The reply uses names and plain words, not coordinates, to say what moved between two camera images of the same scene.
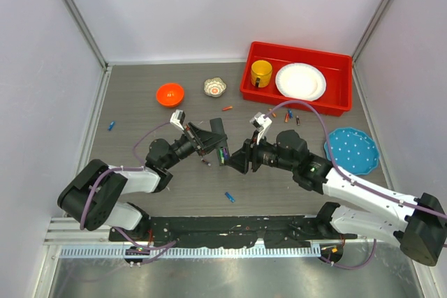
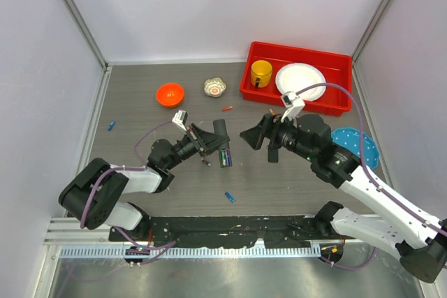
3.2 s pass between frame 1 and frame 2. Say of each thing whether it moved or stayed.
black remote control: stayed
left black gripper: stayed
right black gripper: moved
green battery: stayed
